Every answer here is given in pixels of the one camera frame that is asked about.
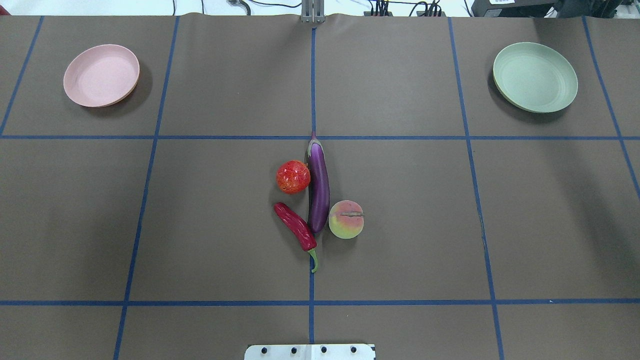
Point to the pink plate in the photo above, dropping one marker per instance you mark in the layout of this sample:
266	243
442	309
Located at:
101	76

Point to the brown table mat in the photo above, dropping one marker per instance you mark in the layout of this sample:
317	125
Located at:
184	187

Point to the grey metal bracket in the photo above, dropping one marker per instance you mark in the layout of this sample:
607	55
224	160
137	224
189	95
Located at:
313	11

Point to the yellow pink peach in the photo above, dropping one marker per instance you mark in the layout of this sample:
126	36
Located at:
346	219

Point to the red chili pepper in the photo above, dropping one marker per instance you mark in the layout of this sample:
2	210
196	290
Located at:
300	229

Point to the black box at table edge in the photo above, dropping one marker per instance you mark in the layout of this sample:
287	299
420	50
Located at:
512	8

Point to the red pomegranate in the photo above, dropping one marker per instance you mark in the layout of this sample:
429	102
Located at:
293	177

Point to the purple eggplant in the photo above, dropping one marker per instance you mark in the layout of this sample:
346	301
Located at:
319	186

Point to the white mount plate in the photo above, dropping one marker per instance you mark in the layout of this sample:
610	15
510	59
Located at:
336	351

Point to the green plate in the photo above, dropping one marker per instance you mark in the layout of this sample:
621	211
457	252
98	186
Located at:
535	78

